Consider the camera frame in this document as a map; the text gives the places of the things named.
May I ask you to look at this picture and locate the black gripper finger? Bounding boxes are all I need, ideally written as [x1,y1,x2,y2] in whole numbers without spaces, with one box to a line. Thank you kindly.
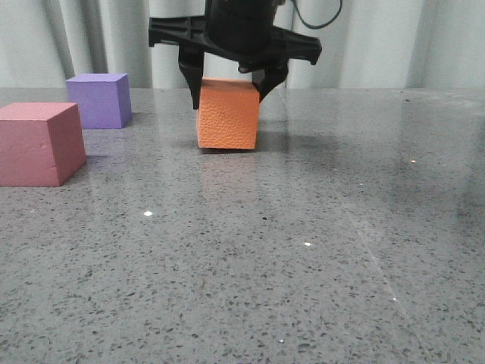
[178,45,205,110]
[252,63,288,102]

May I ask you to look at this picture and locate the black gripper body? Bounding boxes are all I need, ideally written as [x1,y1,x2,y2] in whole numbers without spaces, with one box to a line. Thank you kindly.
[149,1,322,73]

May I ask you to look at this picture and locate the orange foam cube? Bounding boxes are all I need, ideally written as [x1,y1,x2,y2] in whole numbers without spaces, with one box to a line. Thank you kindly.
[196,77,260,150]

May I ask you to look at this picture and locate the purple foam cube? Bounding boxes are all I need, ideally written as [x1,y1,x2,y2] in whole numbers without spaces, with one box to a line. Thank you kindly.
[66,73,132,129]

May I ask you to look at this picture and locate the pale green curtain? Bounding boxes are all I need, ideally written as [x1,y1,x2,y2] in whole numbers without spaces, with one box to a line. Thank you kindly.
[1,1,484,89]

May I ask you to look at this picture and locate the red foam cube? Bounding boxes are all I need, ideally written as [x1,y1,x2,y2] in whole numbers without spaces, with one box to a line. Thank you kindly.
[1,102,86,187]

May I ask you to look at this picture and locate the black cable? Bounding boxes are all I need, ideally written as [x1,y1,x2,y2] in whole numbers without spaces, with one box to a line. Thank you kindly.
[289,0,344,30]

